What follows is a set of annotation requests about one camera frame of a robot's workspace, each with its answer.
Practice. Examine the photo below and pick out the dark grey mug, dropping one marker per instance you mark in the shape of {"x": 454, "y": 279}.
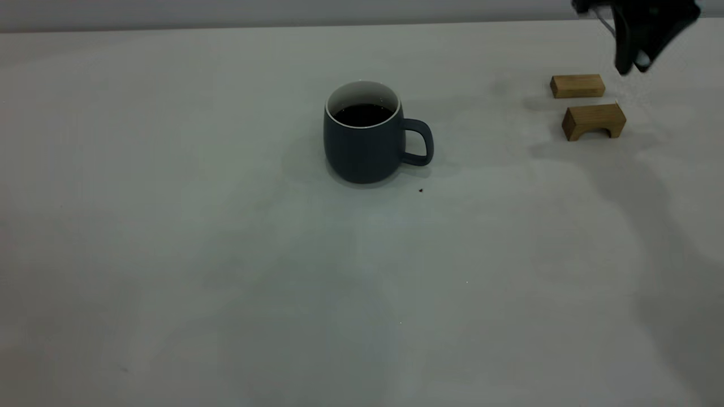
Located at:
{"x": 362, "y": 152}

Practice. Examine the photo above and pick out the arched wooden block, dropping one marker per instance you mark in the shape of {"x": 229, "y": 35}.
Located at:
{"x": 594, "y": 116}

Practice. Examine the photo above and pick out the flat rectangular wooden block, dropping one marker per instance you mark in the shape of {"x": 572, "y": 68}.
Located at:
{"x": 577, "y": 86}

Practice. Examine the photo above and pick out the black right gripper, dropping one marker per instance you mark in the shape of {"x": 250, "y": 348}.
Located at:
{"x": 656, "y": 11}

